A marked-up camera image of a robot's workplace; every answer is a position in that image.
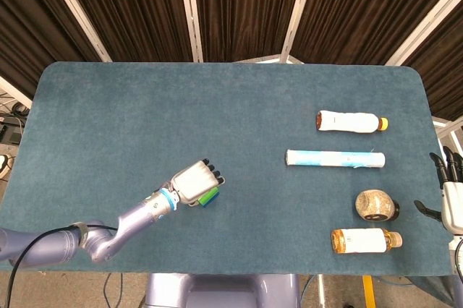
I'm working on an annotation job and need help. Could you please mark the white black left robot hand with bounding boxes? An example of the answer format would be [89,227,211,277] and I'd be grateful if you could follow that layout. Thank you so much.
[169,158,226,210]

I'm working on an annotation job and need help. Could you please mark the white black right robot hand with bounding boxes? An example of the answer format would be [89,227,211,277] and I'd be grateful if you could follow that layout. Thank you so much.
[414,145,463,235]

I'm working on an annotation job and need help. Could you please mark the green toy brick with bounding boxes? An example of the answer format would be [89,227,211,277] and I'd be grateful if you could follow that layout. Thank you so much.
[197,187,220,208]

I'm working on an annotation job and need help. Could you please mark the lilac robot base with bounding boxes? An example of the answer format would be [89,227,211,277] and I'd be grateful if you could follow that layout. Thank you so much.
[143,273,301,308]

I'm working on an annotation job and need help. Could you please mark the blue toy brick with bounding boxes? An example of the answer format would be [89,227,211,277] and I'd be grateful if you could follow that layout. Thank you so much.
[202,189,221,210]

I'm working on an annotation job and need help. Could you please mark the round grain-filled jar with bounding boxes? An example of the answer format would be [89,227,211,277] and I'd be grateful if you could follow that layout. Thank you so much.
[354,189,400,222]

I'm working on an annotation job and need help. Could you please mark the blue felt table mat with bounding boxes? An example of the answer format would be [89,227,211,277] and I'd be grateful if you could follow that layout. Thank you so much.
[1,61,451,275]

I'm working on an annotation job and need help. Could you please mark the amber bottle white label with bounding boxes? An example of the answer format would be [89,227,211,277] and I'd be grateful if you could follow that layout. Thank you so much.
[330,227,403,254]

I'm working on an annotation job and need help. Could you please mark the white blue paper tube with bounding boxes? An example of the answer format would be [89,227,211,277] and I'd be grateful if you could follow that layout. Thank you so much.
[285,148,386,171]

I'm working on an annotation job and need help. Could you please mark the white bottle yellow cap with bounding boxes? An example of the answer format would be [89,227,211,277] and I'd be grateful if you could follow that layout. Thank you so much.
[316,109,390,134]

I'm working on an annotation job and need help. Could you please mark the white power strip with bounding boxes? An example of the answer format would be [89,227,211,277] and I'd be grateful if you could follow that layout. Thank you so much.
[0,154,16,179]

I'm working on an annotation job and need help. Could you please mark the black power strip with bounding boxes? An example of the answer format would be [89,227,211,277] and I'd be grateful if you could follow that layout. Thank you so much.
[0,112,25,145]

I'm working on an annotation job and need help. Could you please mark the white metal frame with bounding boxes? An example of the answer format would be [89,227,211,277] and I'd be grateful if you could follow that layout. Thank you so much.
[432,116,463,153]

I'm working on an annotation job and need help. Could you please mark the black floor cable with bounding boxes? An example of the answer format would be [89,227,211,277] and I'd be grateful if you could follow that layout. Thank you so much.
[103,273,124,308]

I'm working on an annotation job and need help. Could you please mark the brown curtain partition white frame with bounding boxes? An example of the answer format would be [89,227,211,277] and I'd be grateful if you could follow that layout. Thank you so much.
[39,0,203,63]
[386,0,463,121]
[281,0,463,67]
[177,0,318,64]
[0,0,112,100]

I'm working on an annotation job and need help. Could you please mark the blue floor cable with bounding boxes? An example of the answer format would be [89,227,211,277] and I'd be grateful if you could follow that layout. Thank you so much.
[299,274,316,304]

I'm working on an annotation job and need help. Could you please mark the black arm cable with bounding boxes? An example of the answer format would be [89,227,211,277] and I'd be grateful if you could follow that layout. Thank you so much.
[6,225,120,308]

